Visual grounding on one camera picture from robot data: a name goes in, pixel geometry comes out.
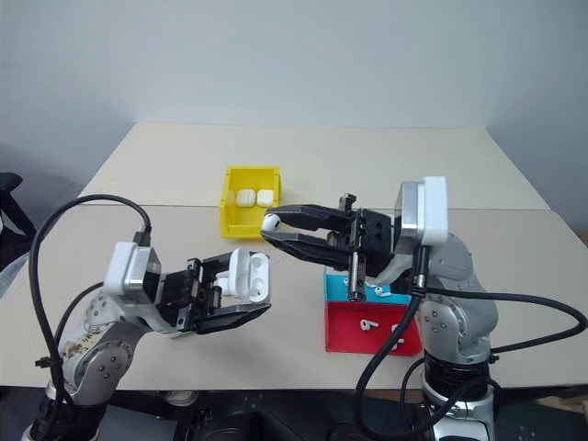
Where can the red plastic bin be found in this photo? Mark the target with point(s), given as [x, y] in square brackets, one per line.
[349, 331]

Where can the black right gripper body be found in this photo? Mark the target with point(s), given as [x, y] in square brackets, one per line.
[376, 239]

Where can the blue plastic bin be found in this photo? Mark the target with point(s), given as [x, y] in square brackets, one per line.
[335, 290]

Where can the white earbud case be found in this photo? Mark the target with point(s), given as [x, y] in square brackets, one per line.
[256, 281]
[245, 198]
[265, 197]

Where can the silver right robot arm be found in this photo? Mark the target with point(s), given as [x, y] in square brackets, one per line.
[459, 317]

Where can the yellow plastic bin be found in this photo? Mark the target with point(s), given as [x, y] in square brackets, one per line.
[248, 226]

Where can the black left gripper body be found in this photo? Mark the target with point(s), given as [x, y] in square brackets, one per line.
[184, 294]

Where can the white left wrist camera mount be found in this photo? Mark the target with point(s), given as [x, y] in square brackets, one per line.
[120, 268]

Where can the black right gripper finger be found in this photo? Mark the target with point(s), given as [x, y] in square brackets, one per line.
[312, 248]
[317, 217]

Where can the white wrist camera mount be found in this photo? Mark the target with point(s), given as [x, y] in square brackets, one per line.
[435, 211]
[120, 268]

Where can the black stand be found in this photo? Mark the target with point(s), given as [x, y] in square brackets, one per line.
[14, 216]

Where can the white closed earbud case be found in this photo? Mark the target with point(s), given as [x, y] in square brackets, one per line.
[245, 198]
[265, 197]

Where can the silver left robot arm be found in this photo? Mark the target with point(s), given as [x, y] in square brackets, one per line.
[105, 358]

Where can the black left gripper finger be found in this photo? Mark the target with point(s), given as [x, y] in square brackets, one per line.
[229, 318]
[218, 265]

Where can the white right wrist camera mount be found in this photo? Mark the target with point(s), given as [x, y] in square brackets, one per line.
[435, 211]

